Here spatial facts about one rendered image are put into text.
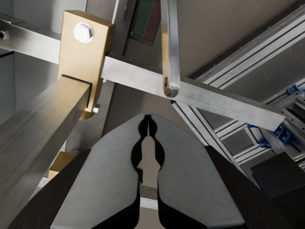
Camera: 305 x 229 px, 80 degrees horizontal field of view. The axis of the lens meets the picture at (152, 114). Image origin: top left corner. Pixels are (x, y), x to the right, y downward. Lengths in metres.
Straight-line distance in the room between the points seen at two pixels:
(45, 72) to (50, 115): 0.34
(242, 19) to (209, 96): 0.92
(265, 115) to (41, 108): 0.29
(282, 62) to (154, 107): 0.71
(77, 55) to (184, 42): 0.89
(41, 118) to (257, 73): 0.96
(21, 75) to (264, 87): 1.00
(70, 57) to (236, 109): 0.23
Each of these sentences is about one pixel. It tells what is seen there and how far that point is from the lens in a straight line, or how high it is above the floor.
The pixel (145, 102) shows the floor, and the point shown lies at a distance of 1.18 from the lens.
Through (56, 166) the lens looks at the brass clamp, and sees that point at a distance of 0.37.
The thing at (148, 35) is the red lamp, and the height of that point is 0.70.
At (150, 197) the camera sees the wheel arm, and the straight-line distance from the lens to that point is 0.41.
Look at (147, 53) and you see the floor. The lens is 1.08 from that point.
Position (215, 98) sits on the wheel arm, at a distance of 0.28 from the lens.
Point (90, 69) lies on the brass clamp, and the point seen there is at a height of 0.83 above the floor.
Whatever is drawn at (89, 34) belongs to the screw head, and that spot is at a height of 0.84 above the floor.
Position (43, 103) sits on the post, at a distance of 0.19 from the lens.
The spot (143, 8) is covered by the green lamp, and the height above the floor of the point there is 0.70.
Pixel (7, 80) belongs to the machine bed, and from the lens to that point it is 0.54.
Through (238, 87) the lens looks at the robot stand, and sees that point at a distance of 1.02.
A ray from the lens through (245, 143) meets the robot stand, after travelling 1.24.
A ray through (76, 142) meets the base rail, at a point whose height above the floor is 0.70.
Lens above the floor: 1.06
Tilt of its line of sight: 60 degrees down
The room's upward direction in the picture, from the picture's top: 177 degrees clockwise
